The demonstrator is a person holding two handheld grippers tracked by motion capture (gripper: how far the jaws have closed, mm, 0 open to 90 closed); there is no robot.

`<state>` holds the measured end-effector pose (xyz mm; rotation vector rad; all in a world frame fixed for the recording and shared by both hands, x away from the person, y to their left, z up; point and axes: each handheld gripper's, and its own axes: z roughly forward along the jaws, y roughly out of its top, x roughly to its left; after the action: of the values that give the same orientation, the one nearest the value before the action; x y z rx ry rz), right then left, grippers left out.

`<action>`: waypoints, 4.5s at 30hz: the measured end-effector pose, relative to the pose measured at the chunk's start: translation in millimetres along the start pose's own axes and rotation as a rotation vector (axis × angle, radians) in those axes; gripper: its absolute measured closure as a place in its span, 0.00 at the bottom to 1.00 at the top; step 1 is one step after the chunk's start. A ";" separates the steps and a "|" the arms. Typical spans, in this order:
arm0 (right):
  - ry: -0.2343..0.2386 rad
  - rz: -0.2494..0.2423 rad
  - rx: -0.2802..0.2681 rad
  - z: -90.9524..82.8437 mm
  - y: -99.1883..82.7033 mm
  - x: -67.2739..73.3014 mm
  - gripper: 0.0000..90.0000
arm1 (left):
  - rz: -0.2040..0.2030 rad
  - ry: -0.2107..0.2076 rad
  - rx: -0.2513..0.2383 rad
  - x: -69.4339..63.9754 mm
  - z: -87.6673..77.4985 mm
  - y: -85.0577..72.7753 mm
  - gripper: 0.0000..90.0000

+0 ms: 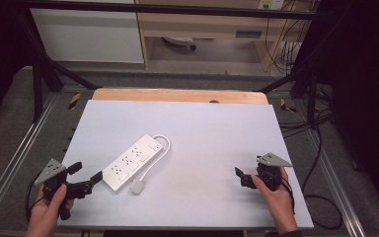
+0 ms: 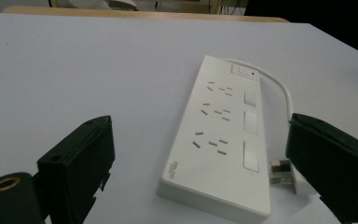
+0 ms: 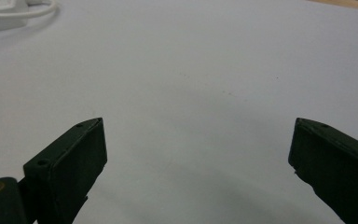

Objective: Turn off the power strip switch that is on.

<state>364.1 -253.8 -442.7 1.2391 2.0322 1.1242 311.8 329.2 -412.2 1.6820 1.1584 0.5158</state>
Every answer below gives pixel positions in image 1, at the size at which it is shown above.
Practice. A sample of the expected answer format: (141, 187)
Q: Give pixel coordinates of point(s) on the light wooden desk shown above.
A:
(207, 24)

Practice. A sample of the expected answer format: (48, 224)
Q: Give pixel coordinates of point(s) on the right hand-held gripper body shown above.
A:
(269, 173)

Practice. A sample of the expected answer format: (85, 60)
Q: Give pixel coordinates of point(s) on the white power strip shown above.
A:
(132, 162)

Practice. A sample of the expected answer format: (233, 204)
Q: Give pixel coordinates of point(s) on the person's right hand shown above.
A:
(278, 204)

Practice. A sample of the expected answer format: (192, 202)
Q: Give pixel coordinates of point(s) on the black metal frame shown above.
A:
(164, 9)

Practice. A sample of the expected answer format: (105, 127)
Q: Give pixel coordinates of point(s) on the yellow black striped tape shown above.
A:
(287, 106)
(74, 101)

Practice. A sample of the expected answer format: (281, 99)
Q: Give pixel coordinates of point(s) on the aluminium rail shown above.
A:
(337, 187)
(16, 154)

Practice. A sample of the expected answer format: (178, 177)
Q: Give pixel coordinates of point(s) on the black curtain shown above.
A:
(0, 49)
(365, 82)

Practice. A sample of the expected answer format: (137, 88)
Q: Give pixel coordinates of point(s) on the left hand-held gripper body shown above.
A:
(54, 179)

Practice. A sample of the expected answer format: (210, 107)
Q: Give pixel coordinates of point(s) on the person's left hand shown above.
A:
(46, 214)

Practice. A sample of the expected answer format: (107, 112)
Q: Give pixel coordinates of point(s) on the office chair base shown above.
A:
(181, 41)

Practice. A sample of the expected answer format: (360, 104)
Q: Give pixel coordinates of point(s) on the white cabinet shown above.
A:
(89, 33)

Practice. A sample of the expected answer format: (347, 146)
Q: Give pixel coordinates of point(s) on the white wall socket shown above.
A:
(271, 4)

